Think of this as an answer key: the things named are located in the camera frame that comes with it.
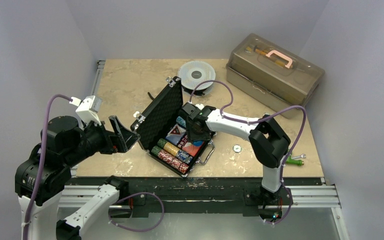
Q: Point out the black orange handled tool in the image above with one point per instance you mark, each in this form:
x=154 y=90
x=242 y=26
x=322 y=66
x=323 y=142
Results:
x=150 y=96

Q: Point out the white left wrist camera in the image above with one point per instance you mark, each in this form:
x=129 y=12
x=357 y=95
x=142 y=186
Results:
x=87 y=109

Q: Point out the red chip stack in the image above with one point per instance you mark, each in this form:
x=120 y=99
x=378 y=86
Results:
x=173 y=161

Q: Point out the white perforated cable spool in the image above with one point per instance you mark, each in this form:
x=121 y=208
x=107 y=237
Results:
x=193 y=73

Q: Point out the pink box handle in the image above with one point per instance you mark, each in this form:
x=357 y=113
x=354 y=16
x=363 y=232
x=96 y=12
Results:
x=279 y=57

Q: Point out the dark blue chip stack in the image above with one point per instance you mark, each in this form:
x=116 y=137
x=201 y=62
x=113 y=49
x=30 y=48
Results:
x=183 y=156

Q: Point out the yellow chip stack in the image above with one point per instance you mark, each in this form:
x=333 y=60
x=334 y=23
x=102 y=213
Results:
x=170 y=148

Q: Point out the red playing card deck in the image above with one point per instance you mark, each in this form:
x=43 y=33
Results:
x=191 y=149

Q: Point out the small silver wrench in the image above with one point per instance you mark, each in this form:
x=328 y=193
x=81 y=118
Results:
x=298 y=157

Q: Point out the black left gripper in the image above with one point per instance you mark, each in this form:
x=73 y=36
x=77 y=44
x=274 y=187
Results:
x=125 y=137

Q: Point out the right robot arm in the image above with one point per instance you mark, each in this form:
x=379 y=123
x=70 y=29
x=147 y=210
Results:
x=268 y=140

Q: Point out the light blue chip stack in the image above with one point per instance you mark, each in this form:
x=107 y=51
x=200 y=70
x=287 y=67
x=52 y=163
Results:
x=181 y=122

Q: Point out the blue small blind button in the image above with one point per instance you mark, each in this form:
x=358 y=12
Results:
x=197 y=143

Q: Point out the black poker set case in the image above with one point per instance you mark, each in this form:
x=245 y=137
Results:
x=159 y=117

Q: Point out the translucent brown storage box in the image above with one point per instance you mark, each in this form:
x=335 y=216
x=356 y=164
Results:
x=271 y=84

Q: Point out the white blue chip five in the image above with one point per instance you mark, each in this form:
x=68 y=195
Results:
x=237 y=148

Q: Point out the green pipe valve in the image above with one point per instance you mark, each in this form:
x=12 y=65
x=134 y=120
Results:
x=296 y=162

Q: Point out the red triangular all-in marker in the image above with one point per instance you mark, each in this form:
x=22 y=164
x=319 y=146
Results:
x=178 y=130

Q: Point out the blue playing card deck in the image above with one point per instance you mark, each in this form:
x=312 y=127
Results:
x=178 y=140

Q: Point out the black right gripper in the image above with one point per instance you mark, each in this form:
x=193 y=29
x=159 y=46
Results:
x=196 y=129

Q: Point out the green chip stack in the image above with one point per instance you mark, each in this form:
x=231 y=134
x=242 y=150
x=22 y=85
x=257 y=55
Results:
x=159 y=146

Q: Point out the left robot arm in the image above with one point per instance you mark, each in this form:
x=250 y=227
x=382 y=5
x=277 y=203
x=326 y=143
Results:
x=40 y=180

